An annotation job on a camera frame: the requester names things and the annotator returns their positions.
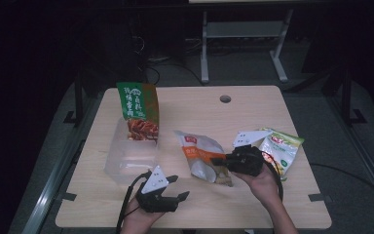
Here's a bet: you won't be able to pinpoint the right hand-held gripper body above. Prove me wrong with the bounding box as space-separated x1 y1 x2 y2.
225 129 274 178

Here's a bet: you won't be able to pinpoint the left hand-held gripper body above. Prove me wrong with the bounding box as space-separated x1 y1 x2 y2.
135 165 180 215

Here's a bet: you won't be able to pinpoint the white and orange snack packet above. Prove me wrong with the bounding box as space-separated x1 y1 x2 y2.
173 129 235 188

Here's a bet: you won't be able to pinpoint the clear plastic container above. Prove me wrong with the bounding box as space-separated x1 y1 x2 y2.
103 116 160 185

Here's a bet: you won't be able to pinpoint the green and red snack packet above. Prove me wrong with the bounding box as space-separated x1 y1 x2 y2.
115 81 161 142

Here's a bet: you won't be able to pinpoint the person's left hand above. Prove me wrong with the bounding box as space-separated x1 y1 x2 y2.
120 196 165 234

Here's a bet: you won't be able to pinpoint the person's right hand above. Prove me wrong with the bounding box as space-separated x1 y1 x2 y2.
231 163 282 210

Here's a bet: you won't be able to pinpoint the white and green snack packet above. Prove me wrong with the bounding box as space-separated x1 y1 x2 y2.
257 127 306 182

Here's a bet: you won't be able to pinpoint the black tape strip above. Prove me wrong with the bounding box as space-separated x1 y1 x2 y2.
308 193 333 203
60 192 78 202

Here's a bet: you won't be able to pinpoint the black metal stand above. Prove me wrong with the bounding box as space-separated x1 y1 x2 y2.
340 66 368 127

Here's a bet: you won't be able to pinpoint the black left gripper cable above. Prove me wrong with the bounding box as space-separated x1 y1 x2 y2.
115 171 153 234

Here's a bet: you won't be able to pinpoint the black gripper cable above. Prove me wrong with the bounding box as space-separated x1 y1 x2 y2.
261 150 285 203
115 171 153 234

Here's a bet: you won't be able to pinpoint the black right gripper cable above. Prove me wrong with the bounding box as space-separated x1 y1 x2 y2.
261 150 285 203

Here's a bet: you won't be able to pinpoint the grey aluminium rail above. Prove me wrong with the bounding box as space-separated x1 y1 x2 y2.
20 137 87 234
325 96 374 213

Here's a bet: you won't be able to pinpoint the black floor cable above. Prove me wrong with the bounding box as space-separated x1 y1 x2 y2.
310 162 374 205

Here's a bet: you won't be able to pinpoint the tangled black floor cables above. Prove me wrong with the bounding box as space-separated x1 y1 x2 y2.
131 33 206 88

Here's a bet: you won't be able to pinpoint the white metal desk frame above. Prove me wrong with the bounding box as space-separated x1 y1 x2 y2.
200 8 295 84

